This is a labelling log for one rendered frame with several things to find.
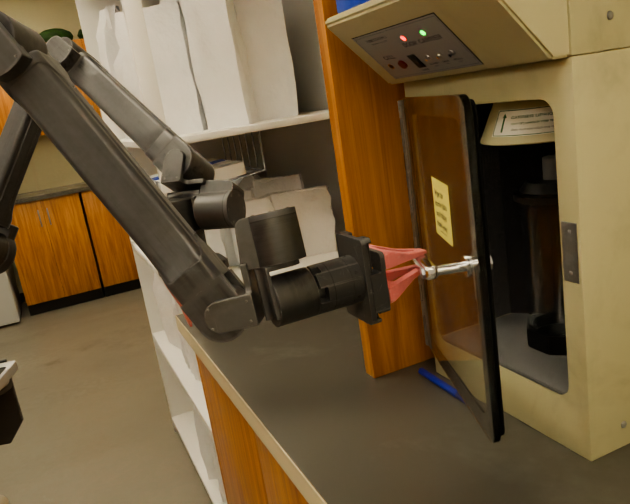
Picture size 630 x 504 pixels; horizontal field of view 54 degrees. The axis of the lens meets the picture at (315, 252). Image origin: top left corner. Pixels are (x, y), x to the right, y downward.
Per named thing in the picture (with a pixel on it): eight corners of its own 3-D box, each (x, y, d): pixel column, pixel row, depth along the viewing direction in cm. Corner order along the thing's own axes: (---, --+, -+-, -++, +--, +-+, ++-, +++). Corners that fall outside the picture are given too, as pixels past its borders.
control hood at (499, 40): (402, 82, 92) (394, 11, 89) (573, 56, 63) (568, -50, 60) (333, 93, 88) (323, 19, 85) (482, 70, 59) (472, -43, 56)
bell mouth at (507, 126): (550, 125, 93) (548, 87, 91) (657, 122, 77) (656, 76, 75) (453, 145, 86) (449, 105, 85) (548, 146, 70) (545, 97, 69)
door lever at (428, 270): (448, 259, 79) (446, 239, 78) (472, 279, 69) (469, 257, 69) (406, 265, 78) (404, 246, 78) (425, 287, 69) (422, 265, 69)
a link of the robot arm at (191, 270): (2, 58, 74) (-55, 33, 63) (37, 27, 73) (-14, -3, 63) (231, 336, 75) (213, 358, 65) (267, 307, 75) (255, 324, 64)
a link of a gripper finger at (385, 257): (438, 237, 72) (368, 256, 69) (444, 294, 74) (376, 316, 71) (406, 229, 78) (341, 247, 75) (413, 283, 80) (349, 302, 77)
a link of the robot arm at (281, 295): (261, 327, 71) (276, 332, 66) (246, 269, 71) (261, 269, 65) (315, 311, 74) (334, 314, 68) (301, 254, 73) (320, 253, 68)
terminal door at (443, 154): (434, 347, 101) (405, 96, 91) (502, 448, 71) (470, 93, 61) (429, 348, 101) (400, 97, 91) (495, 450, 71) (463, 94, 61)
